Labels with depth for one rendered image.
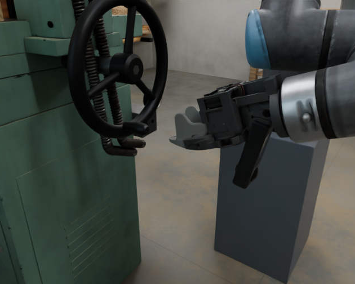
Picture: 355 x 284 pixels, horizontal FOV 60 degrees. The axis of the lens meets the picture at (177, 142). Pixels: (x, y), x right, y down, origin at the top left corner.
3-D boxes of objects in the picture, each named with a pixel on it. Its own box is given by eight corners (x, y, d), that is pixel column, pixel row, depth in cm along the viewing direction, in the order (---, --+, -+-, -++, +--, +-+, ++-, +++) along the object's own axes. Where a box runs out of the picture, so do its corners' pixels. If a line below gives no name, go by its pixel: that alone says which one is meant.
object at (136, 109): (143, 138, 98) (142, 114, 95) (114, 131, 104) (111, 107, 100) (158, 129, 104) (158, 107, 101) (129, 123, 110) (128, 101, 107)
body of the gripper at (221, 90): (213, 88, 52) (287, 70, 44) (227, 136, 54) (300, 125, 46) (191, 100, 46) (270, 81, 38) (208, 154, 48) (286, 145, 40)
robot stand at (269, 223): (243, 212, 150) (256, 103, 127) (308, 237, 135) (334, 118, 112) (213, 249, 128) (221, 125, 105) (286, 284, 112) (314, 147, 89)
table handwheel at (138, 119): (86, -37, 46) (181, 10, 71) (7, -31, 56) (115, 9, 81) (74, 149, 52) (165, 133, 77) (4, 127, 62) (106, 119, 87)
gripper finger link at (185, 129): (162, 114, 55) (207, 104, 49) (172, 145, 56) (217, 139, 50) (151, 119, 52) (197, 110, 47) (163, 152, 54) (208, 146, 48)
